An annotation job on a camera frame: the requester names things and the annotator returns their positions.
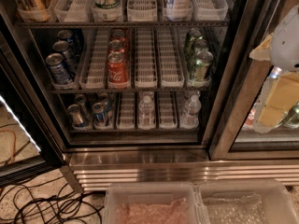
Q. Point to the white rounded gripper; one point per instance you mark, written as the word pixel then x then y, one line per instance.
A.
pixel 287 46

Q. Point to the green can behind glass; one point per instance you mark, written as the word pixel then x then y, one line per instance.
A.
pixel 291 120

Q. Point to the red can behind glass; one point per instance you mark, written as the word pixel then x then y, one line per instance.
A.
pixel 250 118

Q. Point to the closed fridge glass door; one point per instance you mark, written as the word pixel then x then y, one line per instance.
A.
pixel 241 83

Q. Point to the front green soda can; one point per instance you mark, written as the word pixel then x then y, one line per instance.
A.
pixel 199 65

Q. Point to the green soda can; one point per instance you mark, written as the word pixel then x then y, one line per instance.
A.
pixel 199 65
pixel 193 35
pixel 200 45

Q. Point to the middle green soda can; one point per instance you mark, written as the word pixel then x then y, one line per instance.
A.
pixel 200 45

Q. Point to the back green soda can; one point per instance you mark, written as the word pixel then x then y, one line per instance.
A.
pixel 193 35

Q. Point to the front red coca-cola can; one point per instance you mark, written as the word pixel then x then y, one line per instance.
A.
pixel 116 67

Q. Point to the red coca-cola can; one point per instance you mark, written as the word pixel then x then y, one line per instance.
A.
pixel 116 46
pixel 118 34
pixel 116 67

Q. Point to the back red coca-cola can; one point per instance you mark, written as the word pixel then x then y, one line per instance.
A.
pixel 118 34

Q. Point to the middle red coca-cola can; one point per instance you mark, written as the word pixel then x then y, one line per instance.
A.
pixel 116 46

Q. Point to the right back redbull can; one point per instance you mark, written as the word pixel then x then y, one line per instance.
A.
pixel 105 99

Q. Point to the redbull can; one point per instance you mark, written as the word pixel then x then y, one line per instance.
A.
pixel 105 99
pixel 100 114
pixel 76 115
pixel 80 99

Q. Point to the right front redbull can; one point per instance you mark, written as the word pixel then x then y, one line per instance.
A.
pixel 100 114

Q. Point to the left back redbull can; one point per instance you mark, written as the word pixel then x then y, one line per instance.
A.
pixel 80 99

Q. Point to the left front redbull can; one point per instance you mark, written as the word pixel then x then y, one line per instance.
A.
pixel 76 115

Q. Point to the back blue pepsi can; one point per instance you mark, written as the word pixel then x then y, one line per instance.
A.
pixel 70 38

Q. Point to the blue pepsi can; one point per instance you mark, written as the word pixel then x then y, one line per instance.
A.
pixel 64 48
pixel 58 69
pixel 70 38

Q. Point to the front blue pepsi can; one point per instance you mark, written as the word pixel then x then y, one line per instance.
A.
pixel 58 69

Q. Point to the middle blue pepsi can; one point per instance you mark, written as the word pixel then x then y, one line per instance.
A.
pixel 64 48

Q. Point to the open fridge glass door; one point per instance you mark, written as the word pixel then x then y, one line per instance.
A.
pixel 18 105

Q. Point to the right clear water bottle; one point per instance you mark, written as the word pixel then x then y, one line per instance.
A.
pixel 190 112

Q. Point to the clear water bottle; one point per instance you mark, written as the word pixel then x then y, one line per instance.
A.
pixel 146 112
pixel 190 112

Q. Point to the left clear water bottle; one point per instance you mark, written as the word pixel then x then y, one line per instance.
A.
pixel 146 112

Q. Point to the right clear plastic bin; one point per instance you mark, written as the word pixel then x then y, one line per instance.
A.
pixel 248 202

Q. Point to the clear plastic bin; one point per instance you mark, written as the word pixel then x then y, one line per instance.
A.
pixel 248 202
pixel 152 203

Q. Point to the left clear plastic bin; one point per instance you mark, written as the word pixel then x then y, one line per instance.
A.
pixel 152 203

